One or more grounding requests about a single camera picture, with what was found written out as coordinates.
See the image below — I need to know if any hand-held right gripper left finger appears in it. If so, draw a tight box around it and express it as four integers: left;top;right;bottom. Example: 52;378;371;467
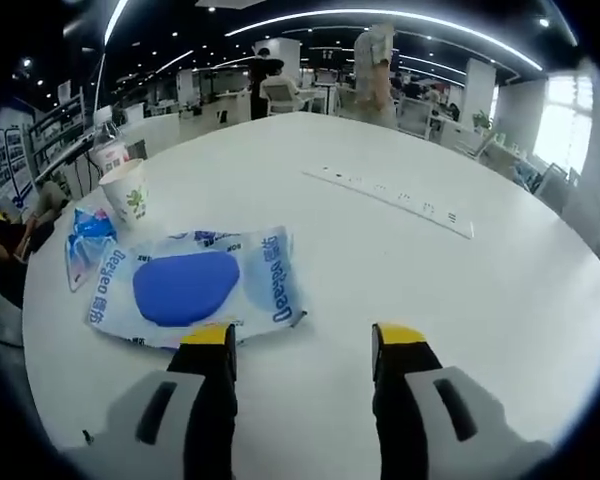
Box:
62;322;239;480

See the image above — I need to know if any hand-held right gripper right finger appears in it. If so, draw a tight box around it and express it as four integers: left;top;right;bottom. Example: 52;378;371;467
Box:
371;322;556;480

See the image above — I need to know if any blue pad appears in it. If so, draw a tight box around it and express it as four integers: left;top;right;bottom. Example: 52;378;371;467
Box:
84;224;309;351

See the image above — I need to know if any blue tissue pack item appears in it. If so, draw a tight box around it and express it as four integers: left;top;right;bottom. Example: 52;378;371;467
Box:
64;205;119;294

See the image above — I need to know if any white paper cup item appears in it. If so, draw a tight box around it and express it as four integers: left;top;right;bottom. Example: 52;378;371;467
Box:
98;158;151;232

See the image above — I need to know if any clear plastic bottle item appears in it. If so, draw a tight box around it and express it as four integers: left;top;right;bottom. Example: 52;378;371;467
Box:
90;107;132;174

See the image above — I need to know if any white recessed socket strip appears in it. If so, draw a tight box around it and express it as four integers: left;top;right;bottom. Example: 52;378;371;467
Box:
302;166;477;241

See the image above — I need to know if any grey padded chair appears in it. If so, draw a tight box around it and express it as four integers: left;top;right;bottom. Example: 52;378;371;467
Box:
533;162;581;212

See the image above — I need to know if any grey storage shelf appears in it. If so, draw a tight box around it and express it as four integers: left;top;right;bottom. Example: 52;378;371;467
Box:
29;89;89;177

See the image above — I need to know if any white office chair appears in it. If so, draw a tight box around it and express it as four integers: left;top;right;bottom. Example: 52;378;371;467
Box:
259;82;306;116

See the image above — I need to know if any large bright window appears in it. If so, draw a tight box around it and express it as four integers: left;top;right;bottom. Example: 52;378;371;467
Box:
532;74;600;221

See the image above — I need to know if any curved ceiling light strip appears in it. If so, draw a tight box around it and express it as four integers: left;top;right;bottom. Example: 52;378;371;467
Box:
224;8;545;71

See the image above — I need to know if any blue white wall poster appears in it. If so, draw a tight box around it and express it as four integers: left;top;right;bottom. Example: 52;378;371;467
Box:
0;112;37;212

